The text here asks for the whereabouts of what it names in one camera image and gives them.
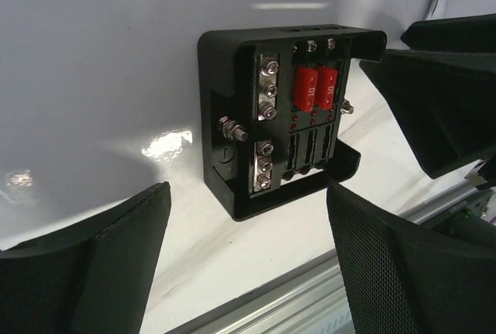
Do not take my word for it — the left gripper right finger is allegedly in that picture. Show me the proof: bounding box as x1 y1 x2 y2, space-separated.
327 182 495 333

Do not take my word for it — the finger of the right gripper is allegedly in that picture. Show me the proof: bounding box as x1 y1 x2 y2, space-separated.
360 50 495 178
401 14 496 54

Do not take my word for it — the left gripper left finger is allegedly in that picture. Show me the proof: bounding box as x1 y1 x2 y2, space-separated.
1 182 171 333

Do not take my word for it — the black fuse box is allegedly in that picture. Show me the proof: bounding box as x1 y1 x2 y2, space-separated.
197 24 387 221

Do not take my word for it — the installed red fuse right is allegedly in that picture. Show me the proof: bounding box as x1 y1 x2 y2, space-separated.
315 66 338 110

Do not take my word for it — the installed red fuse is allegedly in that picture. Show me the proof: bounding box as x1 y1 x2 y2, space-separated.
293 67 319 112
315 66 338 110

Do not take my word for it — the installed red fuse left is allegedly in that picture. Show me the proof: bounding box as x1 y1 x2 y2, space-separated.
293 67 319 112

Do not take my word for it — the aluminium mounting rail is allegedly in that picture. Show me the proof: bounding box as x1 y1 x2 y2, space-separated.
166 186 496 334

